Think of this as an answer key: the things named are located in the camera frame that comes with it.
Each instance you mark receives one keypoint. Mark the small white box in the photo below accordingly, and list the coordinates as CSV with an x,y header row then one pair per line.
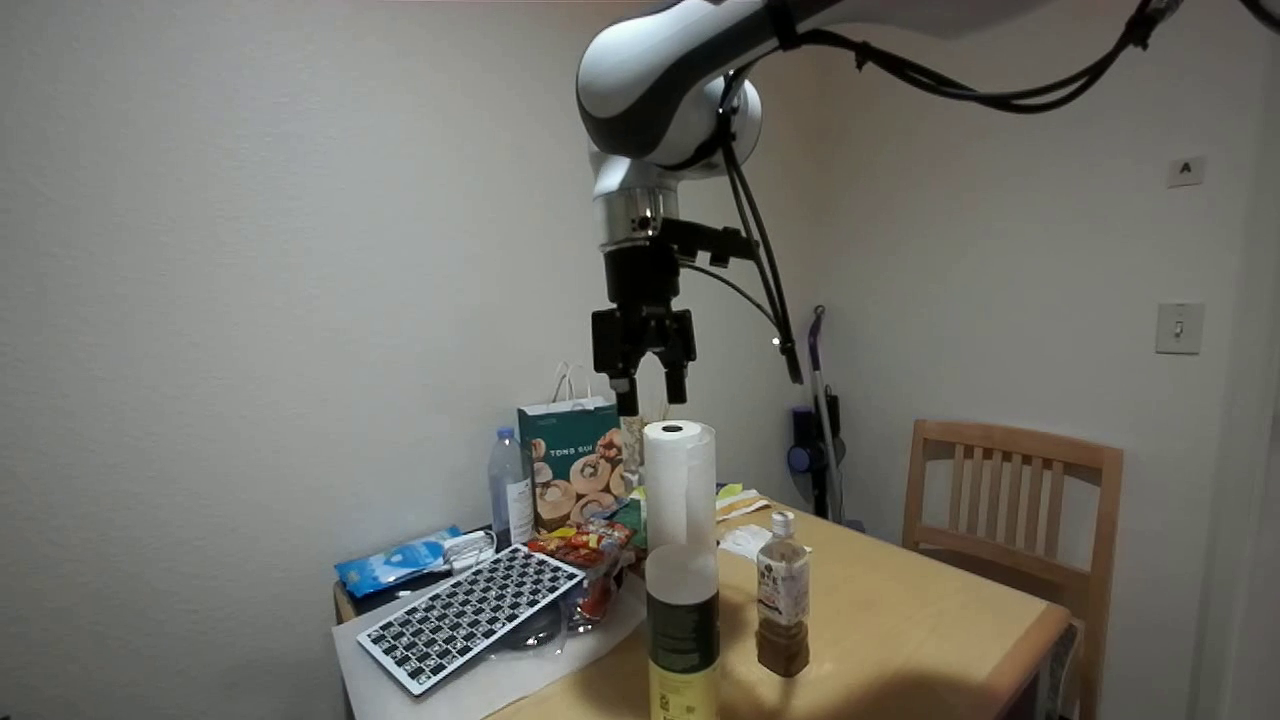
x,y
745,540

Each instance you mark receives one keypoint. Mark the yellow green packet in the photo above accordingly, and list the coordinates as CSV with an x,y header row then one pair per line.
x,y
743,504

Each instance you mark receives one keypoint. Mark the clear water bottle blue cap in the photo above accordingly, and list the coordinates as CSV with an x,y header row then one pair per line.
x,y
506,492

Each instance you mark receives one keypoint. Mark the white wall light switch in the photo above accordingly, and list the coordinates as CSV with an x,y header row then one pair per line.
x,y
1179,328

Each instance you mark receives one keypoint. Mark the small bottle with brown liquid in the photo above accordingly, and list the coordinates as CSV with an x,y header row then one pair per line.
x,y
781,586

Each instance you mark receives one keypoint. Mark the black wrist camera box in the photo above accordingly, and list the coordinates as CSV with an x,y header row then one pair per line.
x,y
714,240

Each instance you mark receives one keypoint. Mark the yellow canister with white lid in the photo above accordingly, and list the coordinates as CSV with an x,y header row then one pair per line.
x,y
680,625

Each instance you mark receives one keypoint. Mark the wooden slat chair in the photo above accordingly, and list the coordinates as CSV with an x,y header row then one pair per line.
x,y
1015,512

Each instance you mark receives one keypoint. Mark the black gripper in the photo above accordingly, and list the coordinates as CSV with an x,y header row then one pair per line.
x,y
641,321

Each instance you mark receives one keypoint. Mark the red snack package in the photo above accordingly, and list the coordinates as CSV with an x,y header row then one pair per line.
x,y
586,548

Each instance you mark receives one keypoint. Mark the green paper gift bag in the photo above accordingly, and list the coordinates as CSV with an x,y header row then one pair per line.
x,y
569,447

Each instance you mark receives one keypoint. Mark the blue plastic packet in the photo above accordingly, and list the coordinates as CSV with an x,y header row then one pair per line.
x,y
395,565

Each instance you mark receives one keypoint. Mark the small white wall plate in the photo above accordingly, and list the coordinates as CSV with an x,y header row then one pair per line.
x,y
1187,169

